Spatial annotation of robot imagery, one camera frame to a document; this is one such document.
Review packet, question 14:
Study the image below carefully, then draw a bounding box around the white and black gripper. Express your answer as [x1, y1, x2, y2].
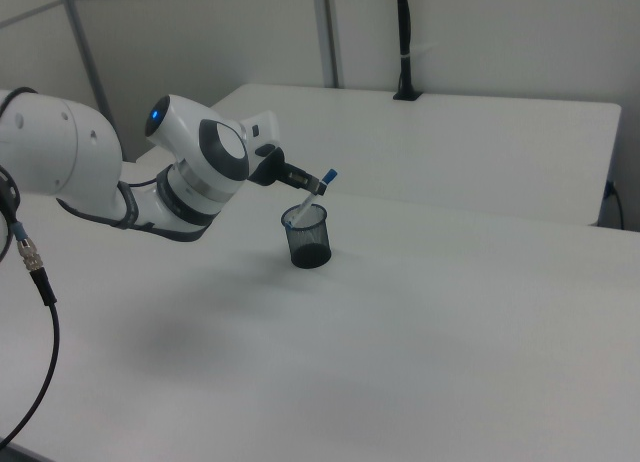
[241, 110, 331, 198]

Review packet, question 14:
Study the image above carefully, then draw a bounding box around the blue and white marker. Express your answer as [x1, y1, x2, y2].
[285, 168, 340, 229]

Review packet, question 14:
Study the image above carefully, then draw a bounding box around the black mesh pen cup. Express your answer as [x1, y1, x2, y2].
[280, 203, 334, 270]

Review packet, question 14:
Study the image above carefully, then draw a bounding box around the grey metal partition post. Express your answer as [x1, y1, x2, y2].
[58, 0, 118, 134]
[313, 0, 346, 90]

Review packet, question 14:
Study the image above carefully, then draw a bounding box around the black camera pole with clamp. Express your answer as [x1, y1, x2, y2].
[391, 0, 426, 102]

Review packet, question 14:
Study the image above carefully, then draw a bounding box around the black cable with metal connector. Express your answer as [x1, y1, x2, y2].
[0, 164, 63, 446]

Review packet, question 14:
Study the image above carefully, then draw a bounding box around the black hanging cable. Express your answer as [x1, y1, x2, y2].
[604, 178, 627, 230]

